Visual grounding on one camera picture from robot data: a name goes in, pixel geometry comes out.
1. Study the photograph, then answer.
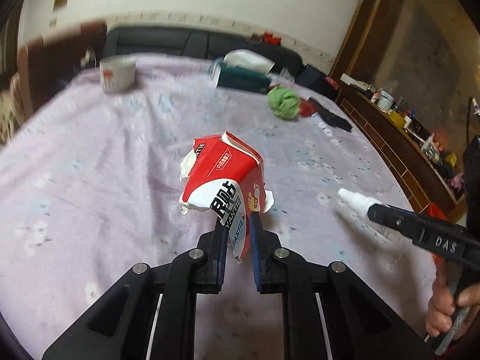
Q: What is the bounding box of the dark green tissue box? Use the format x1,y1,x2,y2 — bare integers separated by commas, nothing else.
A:
208,49,275,94

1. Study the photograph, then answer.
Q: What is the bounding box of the black leather sofa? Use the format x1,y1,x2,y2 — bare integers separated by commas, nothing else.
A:
102,26,304,78

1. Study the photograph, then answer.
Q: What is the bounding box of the green cloth ball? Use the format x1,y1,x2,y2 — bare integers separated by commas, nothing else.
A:
268,86,300,120

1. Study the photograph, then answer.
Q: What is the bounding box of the brown armchair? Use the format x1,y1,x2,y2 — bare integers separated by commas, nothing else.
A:
17,20,107,119

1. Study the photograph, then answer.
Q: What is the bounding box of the red item on sofa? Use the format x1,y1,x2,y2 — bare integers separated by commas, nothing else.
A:
262,32,281,46

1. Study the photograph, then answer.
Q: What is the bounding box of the right hand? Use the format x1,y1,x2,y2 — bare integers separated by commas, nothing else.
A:
425,261,480,340

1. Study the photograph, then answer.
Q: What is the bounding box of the wooden sideboard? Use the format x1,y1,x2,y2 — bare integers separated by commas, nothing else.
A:
335,85,467,223

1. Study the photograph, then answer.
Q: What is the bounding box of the black tool on table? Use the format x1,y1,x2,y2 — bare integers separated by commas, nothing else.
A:
307,97,352,133

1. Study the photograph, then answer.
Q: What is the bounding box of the red pouch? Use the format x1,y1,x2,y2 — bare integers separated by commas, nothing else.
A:
299,99,317,118

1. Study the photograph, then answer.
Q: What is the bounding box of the floral purple tablecloth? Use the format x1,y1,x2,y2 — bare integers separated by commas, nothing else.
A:
1,55,435,359

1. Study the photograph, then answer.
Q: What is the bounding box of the red plastic basket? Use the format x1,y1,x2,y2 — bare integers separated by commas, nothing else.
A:
424,202,448,221

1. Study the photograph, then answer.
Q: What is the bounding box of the white ceramic mug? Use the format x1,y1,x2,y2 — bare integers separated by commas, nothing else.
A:
99,55,137,93

